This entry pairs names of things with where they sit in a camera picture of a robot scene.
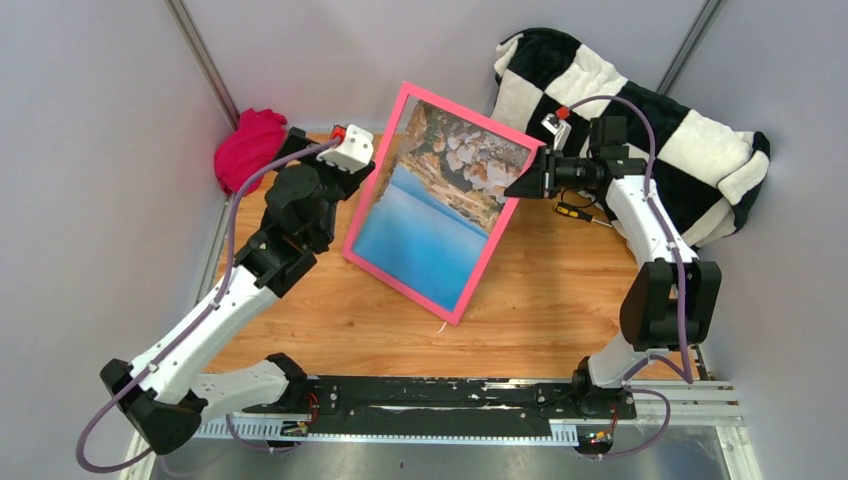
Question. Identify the pink picture frame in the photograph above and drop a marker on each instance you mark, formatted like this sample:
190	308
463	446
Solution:
417	291

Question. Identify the right aluminium corner post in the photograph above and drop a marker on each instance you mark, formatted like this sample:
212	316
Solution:
708	13

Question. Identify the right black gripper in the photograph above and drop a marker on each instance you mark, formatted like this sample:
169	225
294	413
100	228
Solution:
532	183

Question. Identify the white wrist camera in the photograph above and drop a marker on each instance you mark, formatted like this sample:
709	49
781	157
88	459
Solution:
556	123
353	151

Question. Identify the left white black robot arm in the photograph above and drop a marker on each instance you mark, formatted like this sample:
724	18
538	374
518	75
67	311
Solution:
166	392

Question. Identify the left aluminium corner post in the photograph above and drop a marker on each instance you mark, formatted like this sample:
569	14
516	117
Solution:
195	42

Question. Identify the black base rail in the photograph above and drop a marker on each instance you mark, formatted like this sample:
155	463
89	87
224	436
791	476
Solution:
450	410

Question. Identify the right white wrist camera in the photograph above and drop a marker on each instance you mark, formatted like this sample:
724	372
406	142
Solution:
556	123

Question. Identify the black white checkered pillow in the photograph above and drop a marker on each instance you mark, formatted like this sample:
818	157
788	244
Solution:
708	175

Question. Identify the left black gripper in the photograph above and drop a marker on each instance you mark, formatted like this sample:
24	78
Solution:
349	181

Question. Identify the aluminium corner post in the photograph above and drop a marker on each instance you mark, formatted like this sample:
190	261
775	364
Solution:
708	13
195	42

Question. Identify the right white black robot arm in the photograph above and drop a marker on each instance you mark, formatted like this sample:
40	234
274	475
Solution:
670	304

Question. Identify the beach landscape photo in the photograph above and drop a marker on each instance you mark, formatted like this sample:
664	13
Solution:
430	225

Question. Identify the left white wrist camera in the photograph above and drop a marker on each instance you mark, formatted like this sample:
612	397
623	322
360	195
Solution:
353	151

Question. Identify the magenta cloth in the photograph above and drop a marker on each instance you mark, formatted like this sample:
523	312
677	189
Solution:
255	142

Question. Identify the yellow black screwdriver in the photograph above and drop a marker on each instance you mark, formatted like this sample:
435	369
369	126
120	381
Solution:
571	211

